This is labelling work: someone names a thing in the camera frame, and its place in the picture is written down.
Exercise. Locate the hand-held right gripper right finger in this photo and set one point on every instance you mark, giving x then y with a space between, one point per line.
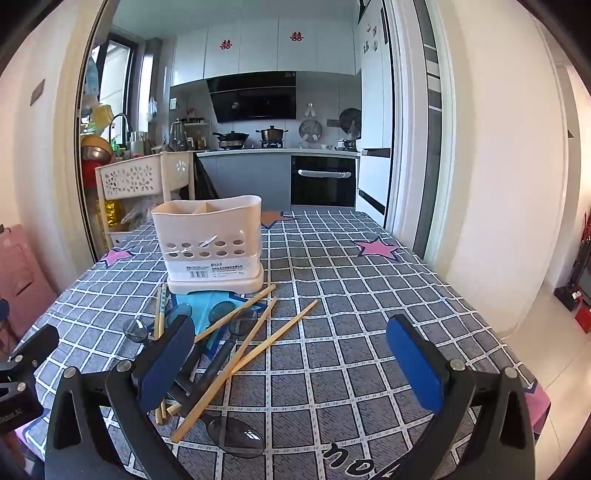
415 364

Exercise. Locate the black round pan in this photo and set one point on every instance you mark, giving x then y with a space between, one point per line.
350 121

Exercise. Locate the gold foil bag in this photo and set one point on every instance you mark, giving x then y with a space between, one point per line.
111 212

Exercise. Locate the glass kettle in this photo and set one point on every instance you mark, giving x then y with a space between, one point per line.
179 138

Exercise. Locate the white refrigerator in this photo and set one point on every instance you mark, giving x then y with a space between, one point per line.
374 115

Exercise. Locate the black wok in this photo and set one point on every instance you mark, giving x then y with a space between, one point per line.
232 137

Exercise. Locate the hanging clear plastic bag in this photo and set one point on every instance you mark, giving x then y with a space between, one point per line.
151 108

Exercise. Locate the steel basin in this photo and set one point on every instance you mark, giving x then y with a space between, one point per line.
96 153

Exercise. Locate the grey kitchen counter cabinets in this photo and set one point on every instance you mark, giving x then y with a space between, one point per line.
249 177

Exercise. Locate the white spice rack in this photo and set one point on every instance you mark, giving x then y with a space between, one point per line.
196 131

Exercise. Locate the round metal steamer rack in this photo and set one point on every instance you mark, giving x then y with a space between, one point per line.
309 130

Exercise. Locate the kitchen window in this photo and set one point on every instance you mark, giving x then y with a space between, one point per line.
124 64

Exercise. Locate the steel cooking pot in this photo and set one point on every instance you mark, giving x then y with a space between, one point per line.
272 134

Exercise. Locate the grey wall switch plate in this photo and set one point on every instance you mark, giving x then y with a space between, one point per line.
38 91

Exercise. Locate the red box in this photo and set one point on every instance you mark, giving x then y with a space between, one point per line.
583 316

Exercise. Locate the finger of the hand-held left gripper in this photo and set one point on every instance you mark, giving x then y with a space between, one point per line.
41 339

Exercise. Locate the beige perforated storage trolley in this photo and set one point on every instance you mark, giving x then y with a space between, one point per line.
134 177

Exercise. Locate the dark translucent plastic spoon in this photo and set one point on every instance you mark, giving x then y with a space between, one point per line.
243 321
235 436
178 314
136 330
221 308

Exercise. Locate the black built-in oven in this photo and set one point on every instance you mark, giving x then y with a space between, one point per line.
323 189

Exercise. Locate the red plastic container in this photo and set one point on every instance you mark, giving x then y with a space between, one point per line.
90 171

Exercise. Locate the yellow hanging bag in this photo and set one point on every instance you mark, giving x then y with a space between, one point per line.
104 115

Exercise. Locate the plain wooden chopstick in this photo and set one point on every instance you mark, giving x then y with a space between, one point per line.
240 310
277 334
207 392

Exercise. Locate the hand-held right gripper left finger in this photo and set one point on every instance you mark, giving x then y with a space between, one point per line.
166 360

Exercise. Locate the black range hood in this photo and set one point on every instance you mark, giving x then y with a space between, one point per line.
254 99

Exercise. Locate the steel kitchen faucet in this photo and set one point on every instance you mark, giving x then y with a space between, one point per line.
119 115

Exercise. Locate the plastic bags bundle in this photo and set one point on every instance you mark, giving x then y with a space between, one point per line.
138 210

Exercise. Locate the black hanging cloth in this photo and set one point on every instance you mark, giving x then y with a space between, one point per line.
203 182

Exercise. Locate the grey checked star tablecloth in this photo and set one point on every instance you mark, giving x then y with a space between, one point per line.
346 277

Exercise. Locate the white upper kitchen cabinets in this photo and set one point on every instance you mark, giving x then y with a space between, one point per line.
258 46

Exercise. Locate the beige plastic utensil holder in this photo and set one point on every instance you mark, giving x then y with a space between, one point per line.
207 230

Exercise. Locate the white sliding door frame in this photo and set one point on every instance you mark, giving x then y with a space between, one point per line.
401 138

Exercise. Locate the yellow basin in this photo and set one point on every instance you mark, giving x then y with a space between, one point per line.
94 140

